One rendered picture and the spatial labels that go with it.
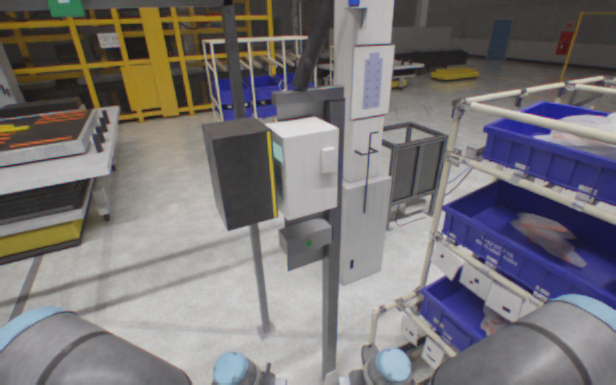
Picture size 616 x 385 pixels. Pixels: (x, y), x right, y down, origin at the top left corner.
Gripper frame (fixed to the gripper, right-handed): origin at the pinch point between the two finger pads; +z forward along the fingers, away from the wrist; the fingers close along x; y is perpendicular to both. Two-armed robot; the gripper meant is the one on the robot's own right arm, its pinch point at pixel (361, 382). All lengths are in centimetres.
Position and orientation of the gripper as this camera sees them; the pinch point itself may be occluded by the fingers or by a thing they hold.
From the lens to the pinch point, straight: 131.8
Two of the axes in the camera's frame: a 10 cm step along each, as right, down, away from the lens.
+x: 9.8, 0.0, 2.0
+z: -1.5, 6.3, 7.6
